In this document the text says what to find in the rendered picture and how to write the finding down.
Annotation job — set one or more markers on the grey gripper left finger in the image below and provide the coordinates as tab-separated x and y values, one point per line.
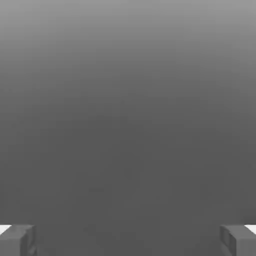
14	243

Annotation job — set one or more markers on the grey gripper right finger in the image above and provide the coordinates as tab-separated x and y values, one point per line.
243	243

